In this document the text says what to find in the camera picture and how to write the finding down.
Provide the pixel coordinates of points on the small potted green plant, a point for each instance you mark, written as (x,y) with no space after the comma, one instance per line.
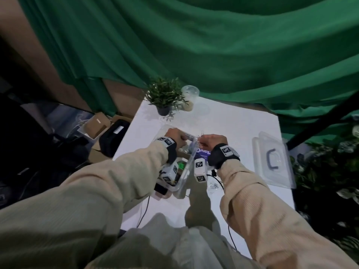
(165,93)

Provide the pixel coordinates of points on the black metal pole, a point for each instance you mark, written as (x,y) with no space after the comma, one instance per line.
(322,123)

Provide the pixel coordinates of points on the person's right forearm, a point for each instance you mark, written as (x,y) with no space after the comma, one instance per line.
(275,215)

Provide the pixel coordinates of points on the clear plastic cup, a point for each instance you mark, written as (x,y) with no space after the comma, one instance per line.
(190,92)

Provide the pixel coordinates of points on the clear plastic box lid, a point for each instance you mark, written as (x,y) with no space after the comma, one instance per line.
(283,176)

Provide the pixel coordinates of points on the white table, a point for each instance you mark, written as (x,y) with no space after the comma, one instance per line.
(238,123)

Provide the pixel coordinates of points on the green fabric curtain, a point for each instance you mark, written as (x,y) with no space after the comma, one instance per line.
(224,39)

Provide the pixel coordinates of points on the leafy green foliage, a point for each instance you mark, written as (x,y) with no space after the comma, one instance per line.
(328,179)

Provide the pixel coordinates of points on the black device on floor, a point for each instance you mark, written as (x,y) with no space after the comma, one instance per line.
(112,140)

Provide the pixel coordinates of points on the small open cardboard box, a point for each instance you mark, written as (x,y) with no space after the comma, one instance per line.
(95,126)

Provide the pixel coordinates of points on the blue round card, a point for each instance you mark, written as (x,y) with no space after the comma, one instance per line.
(203,154)

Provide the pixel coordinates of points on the pile of silver paper clips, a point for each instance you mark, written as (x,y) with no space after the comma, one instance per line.
(213,186)

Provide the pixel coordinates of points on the clear plastic storage box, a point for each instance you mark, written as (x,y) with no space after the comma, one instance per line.
(185,182)

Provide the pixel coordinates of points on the person's right hand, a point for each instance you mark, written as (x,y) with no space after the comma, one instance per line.
(213,141)

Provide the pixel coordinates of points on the person's left hand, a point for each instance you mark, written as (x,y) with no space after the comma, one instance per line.
(175,135)

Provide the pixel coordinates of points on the person's beige shirt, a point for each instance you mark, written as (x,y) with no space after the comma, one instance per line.
(168,246)

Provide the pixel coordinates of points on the green sticky note pad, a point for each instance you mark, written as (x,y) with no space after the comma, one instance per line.
(181,165)

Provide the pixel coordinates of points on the person's left forearm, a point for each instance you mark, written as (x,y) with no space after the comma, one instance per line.
(84,198)

